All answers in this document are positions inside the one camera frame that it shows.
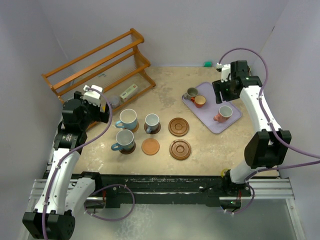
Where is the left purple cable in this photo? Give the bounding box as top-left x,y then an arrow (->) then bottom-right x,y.
41,89 -> 137,240

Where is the clear paperclip tub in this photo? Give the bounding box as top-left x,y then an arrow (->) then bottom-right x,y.
108,95 -> 121,109

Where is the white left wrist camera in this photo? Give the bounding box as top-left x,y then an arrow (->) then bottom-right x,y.
83,85 -> 103,107

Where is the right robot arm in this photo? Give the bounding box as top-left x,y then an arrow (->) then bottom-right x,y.
212,60 -> 292,196

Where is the large light blue mug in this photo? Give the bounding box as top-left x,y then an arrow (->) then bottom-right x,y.
115,108 -> 138,130

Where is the teal patterned mug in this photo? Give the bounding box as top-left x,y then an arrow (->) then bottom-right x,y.
111,129 -> 135,151

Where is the light wooden coaster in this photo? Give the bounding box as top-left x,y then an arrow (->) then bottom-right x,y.
131,123 -> 139,133
141,138 -> 160,156

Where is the pink mug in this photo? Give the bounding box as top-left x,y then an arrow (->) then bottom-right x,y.
213,105 -> 233,123

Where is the orange wooden three-tier shelf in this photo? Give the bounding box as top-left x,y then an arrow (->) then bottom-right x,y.
42,28 -> 156,112

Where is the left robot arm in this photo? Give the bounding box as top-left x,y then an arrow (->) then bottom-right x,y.
22,86 -> 113,240

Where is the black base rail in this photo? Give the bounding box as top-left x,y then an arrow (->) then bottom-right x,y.
71,171 -> 251,208

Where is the ringed brown coaster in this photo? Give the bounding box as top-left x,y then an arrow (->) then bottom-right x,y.
168,117 -> 190,137
169,139 -> 192,161

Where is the lavender tray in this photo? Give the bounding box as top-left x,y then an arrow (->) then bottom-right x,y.
181,82 -> 242,134

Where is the green staples box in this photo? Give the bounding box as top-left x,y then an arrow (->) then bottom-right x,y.
119,83 -> 139,103

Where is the yellow tape roll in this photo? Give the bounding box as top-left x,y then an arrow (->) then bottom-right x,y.
220,168 -> 229,178

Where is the purple cable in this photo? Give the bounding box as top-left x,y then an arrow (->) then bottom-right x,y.
218,47 -> 320,217
41,89 -> 137,240

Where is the orange cup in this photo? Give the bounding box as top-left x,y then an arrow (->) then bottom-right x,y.
190,95 -> 206,108

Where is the dark walnut coaster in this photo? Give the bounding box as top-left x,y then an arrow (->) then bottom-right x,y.
120,142 -> 136,155
144,122 -> 161,135

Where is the green object by wall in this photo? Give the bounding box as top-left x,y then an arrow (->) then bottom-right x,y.
203,61 -> 213,68

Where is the small grey green cup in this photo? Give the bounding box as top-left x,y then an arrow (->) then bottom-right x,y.
183,87 -> 199,100

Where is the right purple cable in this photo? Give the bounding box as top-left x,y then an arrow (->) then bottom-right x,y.
218,47 -> 320,217

